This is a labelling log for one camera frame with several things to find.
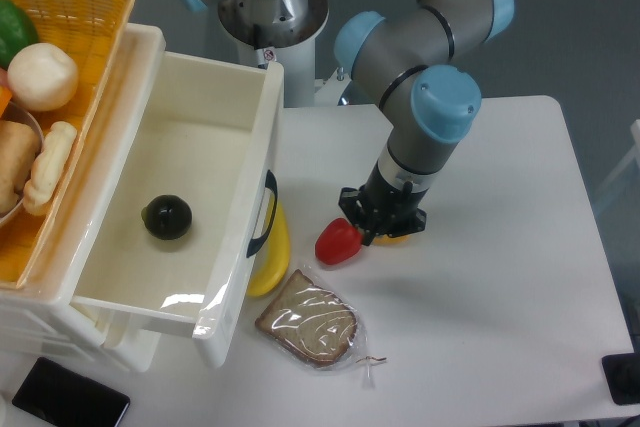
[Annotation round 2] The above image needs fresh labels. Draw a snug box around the white top drawer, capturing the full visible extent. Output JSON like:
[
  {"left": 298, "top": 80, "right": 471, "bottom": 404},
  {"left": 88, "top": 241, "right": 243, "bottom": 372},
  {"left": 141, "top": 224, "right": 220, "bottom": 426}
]
[{"left": 74, "top": 53, "right": 284, "bottom": 367}]

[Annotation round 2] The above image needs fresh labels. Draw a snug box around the white round bun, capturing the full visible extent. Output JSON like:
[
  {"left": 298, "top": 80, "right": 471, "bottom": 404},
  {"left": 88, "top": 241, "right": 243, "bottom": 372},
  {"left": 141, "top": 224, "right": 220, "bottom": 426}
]
[{"left": 7, "top": 43, "right": 79, "bottom": 112}]

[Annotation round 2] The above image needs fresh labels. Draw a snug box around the black object at table edge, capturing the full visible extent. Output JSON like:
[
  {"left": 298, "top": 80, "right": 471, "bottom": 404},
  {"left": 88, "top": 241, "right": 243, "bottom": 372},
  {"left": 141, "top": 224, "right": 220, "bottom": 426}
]
[{"left": 601, "top": 353, "right": 639, "bottom": 405}]

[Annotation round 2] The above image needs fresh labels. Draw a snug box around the orange woven basket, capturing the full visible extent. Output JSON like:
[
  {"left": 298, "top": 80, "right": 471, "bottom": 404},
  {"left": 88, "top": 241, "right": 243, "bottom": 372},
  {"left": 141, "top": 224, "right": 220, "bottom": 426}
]
[{"left": 1, "top": 0, "right": 135, "bottom": 289}]

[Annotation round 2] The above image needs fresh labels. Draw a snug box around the red bell pepper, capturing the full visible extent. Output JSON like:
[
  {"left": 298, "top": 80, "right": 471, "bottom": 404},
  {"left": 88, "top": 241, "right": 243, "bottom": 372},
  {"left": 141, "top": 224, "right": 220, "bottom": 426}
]
[{"left": 315, "top": 218, "right": 362, "bottom": 266}]

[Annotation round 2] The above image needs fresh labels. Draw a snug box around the metal bowl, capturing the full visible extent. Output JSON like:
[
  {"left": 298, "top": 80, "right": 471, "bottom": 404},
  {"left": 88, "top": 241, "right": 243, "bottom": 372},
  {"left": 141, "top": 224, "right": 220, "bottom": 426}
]
[{"left": 1, "top": 102, "right": 44, "bottom": 226}]

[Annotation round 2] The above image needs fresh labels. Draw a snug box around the black smartphone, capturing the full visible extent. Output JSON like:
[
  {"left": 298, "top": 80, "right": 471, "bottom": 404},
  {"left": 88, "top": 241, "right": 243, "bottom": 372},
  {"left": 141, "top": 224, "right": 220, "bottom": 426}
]
[{"left": 12, "top": 357, "right": 131, "bottom": 427}]

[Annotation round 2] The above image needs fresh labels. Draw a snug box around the white drawer cabinet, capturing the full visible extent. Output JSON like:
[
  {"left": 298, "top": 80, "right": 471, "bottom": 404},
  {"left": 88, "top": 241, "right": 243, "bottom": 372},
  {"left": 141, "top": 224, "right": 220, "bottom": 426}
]
[{"left": 1, "top": 23, "right": 166, "bottom": 372}]

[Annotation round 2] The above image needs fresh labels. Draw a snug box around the yellow bell pepper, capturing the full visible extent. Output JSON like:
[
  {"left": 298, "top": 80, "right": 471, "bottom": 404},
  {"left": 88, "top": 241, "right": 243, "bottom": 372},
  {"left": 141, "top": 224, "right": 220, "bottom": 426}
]
[{"left": 372, "top": 234, "right": 409, "bottom": 246}]

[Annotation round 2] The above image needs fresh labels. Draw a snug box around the brown bread loaf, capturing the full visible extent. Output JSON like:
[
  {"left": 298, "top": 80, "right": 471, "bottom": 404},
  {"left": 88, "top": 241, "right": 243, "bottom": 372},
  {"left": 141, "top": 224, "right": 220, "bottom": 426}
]
[{"left": 0, "top": 120, "right": 40, "bottom": 215}]

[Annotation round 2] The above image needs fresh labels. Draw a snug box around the green bell pepper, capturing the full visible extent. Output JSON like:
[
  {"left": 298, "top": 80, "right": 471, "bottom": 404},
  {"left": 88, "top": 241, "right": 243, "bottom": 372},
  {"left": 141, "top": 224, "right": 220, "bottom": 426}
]
[{"left": 1, "top": 0, "right": 40, "bottom": 70}]

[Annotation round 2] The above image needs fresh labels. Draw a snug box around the yellow banana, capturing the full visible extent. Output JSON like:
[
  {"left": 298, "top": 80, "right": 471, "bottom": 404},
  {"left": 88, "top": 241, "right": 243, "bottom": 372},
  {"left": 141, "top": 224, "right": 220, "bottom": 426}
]
[{"left": 246, "top": 199, "right": 291, "bottom": 298}]

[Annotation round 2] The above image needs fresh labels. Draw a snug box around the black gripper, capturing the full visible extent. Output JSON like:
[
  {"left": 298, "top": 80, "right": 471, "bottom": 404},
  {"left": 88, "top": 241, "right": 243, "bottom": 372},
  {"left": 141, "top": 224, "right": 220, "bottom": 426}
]
[{"left": 338, "top": 166, "right": 427, "bottom": 246}]

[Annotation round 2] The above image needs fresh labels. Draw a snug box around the bread slice in plastic bag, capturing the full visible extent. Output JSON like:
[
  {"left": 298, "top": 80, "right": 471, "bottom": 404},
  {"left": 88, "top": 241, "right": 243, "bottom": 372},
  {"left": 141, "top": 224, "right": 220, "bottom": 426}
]
[{"left": 254, "top": 264, "right": 387, "bottom": 390}]

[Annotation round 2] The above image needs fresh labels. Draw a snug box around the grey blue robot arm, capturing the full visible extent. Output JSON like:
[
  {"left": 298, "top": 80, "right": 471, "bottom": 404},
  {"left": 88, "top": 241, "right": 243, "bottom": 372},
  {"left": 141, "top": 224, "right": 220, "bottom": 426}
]
[{"left": 334, "top": 0, "right": 515, "bottom": 245}]

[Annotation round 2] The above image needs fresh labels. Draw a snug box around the dark round fruit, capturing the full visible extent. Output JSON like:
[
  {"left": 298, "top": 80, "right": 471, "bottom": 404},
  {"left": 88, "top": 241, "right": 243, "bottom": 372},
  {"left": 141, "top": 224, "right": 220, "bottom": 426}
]
[{"left": 141, "top": 194, "right": 193, "bottom": 240}]

